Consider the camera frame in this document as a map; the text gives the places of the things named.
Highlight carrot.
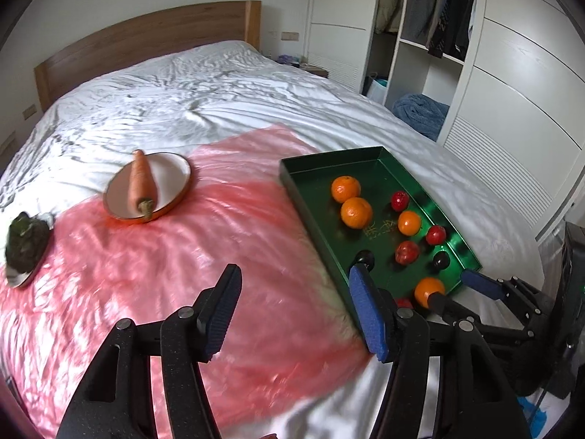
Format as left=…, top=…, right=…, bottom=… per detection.
left=129, top=149, right=158, bottom=218

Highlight wooden headboard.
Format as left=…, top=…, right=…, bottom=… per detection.
left=34, top=0, right=262, bottom=113

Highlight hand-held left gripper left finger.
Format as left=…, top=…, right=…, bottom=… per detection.
left=57, top=264, right=243, bottom=439

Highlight blue blanket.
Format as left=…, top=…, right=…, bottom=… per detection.
left=393, top=94, right=451, bottom=140

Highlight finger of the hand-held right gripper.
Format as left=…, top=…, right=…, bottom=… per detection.
left=427, top=293, right=492, bottom=340
left=461, top=269, right=556, bottom=325

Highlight green metal tray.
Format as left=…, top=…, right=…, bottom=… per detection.
left=280, top=146, right=484, bottom=330

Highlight bok choy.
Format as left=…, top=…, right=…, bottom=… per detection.
left=5, top=211, right=50, bottom=271

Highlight pink plastic sheet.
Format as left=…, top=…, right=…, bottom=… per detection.
left=0, top=123, right=380, bottom=439

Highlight nightstand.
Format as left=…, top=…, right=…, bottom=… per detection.
left=274, top=54, right=330, bottom=79

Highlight orange-rimmed white plate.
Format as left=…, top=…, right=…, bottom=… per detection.
left=103, top=152, right=192, bottom=224

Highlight glossy oval plate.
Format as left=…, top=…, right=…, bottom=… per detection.
left=5, top=213, right=56, bottom=289

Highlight orange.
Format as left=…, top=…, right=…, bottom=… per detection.
left=331, top=176, right=362, bottom=203
left=414, top=277, right=446, bottom=309
left=340, top=198, right=373, bottom=229
left=397, top=211, right=422, bottom=236

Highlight white paper bag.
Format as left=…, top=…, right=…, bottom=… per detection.
left=368, top=73, right=389, bottom=104

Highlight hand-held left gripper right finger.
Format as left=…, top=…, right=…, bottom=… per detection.
left=348, top=264, right=533, bottom=439

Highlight hanging clothes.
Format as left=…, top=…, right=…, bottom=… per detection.
left=375, top=0, right=480, bottom=58

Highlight white wardrobe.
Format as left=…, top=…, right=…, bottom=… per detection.
left=304, top=0, right=585, bottom=243

